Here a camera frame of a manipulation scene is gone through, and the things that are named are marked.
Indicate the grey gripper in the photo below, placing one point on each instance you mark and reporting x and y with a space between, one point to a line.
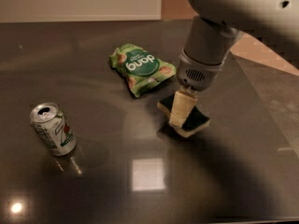
195 73

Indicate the green rice chip bag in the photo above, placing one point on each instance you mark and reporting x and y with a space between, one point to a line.
142 70

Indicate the silver green soda can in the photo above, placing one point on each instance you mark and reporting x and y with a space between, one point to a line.
49 122

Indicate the green yellow sponge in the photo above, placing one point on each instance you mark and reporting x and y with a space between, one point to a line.
194 123

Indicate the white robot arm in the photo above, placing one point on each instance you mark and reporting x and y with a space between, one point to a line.
215 29

